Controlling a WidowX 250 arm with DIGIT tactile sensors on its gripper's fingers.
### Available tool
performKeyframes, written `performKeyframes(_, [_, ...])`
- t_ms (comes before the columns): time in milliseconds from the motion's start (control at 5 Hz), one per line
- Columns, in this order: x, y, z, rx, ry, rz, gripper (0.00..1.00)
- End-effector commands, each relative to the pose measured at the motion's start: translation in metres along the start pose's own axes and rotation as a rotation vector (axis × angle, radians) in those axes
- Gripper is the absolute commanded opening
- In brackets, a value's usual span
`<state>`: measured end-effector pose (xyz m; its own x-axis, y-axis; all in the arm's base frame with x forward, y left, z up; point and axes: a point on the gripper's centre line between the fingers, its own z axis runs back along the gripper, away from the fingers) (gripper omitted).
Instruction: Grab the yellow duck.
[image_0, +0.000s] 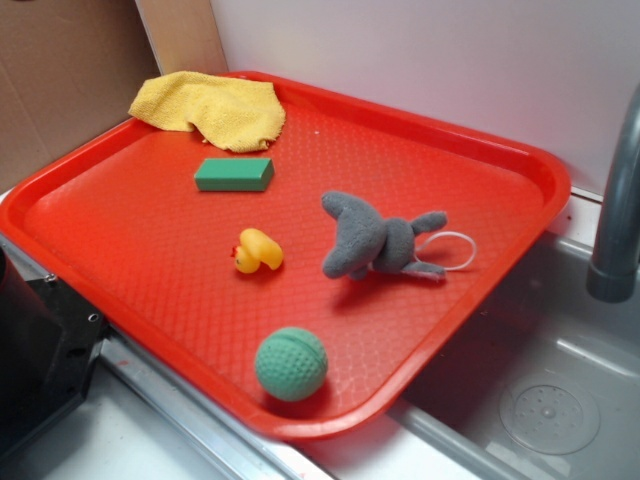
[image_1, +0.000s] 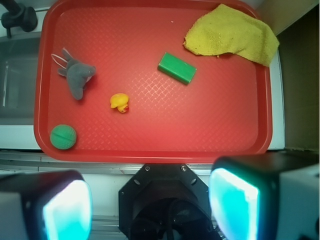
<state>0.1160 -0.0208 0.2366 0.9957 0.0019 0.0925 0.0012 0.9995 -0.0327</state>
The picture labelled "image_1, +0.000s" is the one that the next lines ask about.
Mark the red plastic tray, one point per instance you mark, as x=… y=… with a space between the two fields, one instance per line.
x=225 y=110

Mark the yellow cloth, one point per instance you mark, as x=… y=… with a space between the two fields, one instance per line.
x=226 y=30

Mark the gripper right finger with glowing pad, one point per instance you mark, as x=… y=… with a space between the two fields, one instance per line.
x=270 y=196

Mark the green textured ball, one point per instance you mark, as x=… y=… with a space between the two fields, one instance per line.
x=63 y=137

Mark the grey plush toy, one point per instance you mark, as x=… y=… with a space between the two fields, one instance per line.
x=77 y=73

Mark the green rectangular block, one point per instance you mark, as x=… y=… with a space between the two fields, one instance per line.
x=176 y=68

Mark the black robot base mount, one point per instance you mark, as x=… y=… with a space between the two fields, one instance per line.
x=166 y=202

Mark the black clamp knob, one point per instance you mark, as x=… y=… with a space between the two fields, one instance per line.
x=18 y=15

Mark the metal sink basin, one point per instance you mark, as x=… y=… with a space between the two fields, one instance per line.
x=18 y=73

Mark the yellow rubber duck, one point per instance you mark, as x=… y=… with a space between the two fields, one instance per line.
x=120 y=101

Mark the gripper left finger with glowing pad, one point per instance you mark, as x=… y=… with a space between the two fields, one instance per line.
x=45 y=206

